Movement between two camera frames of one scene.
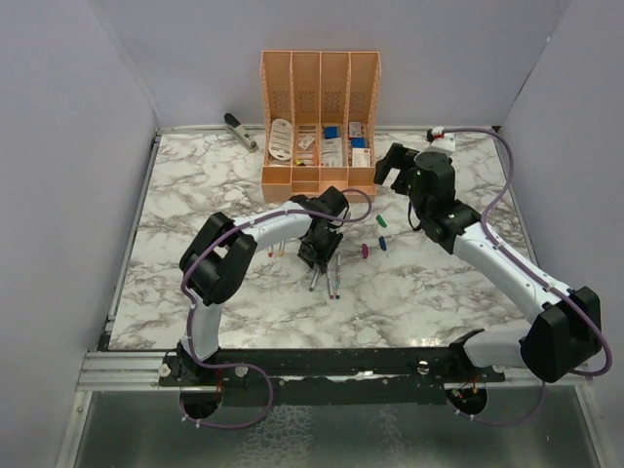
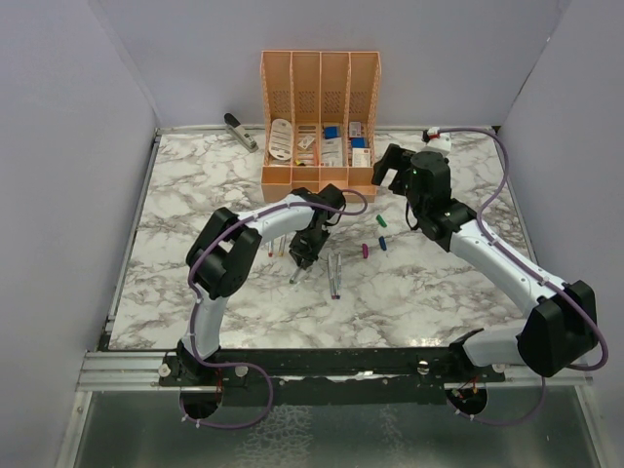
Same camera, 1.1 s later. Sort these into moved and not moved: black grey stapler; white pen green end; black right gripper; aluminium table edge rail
Moved: white pen green end
Not moved: black grey stapler; black right gripper; aluminium table edge rail
